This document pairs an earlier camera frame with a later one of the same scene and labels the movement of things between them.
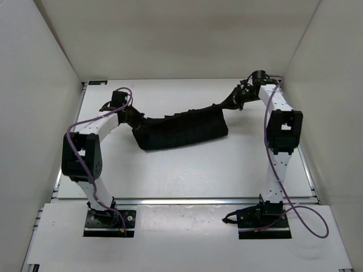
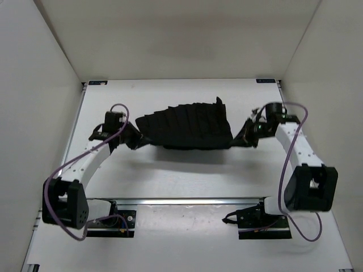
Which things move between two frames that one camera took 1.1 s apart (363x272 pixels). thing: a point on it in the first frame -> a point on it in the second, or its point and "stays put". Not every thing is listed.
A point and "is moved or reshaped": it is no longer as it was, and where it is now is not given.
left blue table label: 97,82 stays put
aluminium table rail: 187,201 stays put
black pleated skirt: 201,124 is moved or reshaped
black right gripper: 233,101 -> 244,138
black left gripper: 139,116 -> 138,137
